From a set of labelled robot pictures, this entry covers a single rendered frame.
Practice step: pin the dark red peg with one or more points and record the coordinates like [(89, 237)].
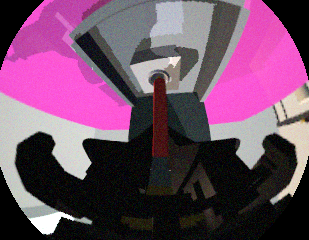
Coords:
[(160, 126)]

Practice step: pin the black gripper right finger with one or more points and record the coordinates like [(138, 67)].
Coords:
[(185, 154)]

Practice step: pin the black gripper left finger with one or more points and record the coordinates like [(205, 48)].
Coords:
[(134, 154)]

